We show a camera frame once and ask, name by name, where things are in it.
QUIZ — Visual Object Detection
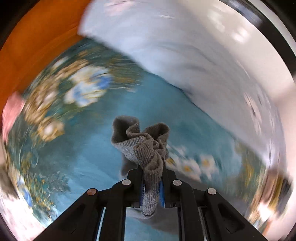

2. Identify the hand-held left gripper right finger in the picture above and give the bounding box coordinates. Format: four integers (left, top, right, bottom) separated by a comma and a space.
159, 168, 269, 241

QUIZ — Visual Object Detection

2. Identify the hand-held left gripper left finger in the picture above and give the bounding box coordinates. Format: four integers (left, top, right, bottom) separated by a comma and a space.
32, 168, 142, 241

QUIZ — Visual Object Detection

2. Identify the grey knit garment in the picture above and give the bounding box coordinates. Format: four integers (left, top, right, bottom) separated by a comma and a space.
111, 116, 180, 232

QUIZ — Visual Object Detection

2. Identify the stack of folded clothes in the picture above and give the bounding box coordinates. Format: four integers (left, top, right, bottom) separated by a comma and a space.
252, 167, 294, 223

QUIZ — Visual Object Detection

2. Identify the teal floral blanket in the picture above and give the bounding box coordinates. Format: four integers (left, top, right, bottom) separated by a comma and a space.
5, 38, 269, 241

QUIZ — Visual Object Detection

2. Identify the white patterned sheet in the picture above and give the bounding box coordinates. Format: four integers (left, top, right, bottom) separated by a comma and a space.
0, 162, 44, 241

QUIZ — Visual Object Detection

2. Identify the light blue floral quilt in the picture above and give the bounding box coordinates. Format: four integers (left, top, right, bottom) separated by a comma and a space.
77, 0, 287, 176

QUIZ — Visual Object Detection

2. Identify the pink cloth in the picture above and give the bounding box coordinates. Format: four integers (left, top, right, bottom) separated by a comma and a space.
1, 91, 27, 139

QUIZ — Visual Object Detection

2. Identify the white glossy wardrobe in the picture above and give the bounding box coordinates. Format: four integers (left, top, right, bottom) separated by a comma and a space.
208, 0, 296, 100

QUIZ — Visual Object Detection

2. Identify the wooden headboard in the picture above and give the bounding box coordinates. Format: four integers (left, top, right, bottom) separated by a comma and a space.
0, 0, 93, 112

